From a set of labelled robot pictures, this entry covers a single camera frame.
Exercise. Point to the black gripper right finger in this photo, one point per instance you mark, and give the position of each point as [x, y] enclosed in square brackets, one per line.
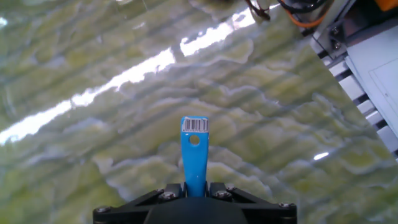
[258, 208]

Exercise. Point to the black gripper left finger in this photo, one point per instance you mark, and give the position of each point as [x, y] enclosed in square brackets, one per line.
[133, 208]

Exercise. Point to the green marble pattern mat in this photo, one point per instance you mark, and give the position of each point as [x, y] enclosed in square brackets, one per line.
[93, 140]

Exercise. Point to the white paper with table print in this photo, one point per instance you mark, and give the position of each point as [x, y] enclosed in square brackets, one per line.
[379, 71]

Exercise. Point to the orange plastic block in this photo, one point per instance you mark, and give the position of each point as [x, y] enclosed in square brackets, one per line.
[387, 4]

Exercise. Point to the metal corner bracket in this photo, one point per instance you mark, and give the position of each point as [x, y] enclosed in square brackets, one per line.
[329, 37]

